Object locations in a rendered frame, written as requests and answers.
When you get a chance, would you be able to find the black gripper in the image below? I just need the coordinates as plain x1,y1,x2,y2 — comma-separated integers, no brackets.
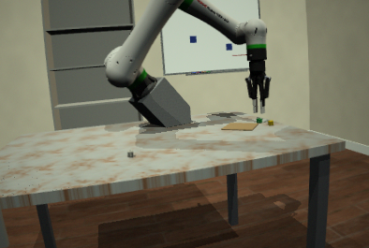
245,61,271,114

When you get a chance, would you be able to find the tan square mat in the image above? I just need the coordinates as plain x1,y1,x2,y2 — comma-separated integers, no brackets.
221,123,258,131

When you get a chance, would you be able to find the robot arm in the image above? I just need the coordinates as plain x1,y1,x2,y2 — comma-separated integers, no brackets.
104,0,267,100

